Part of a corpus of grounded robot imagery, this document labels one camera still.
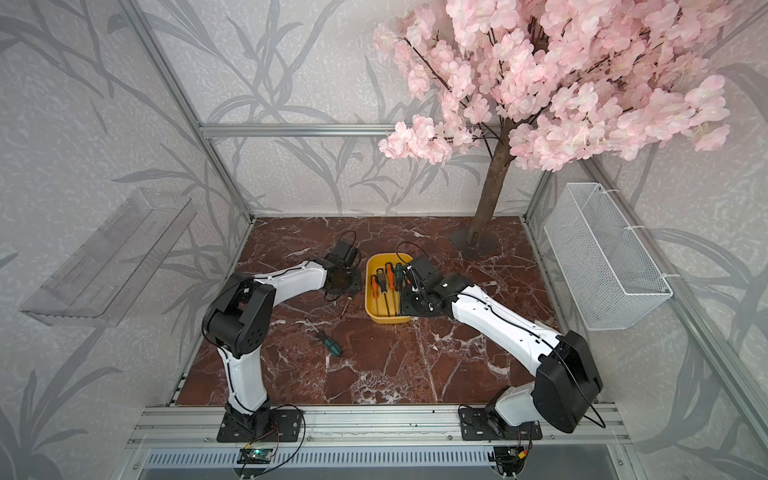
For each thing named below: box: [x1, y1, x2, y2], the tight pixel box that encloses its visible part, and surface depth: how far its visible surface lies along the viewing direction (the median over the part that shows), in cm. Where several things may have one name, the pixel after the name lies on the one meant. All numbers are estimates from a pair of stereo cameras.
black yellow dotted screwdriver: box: [376, 268, 391, 317], surface depth 101 cm
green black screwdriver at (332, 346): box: [306, 318, 343, 358], surface depth 86 cm
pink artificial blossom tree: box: [374, 0, 732, 260], surface depth 55 cm
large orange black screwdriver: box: [385, 262, 397, 317], surface depth 102 cm
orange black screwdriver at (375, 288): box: [371, 275, 379, 314], surface depth 100 cm
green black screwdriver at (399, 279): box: [395, 262, 403, 305], surface depth 101 cm
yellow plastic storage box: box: [365, 253, 414, 325], surface depth 98 cm
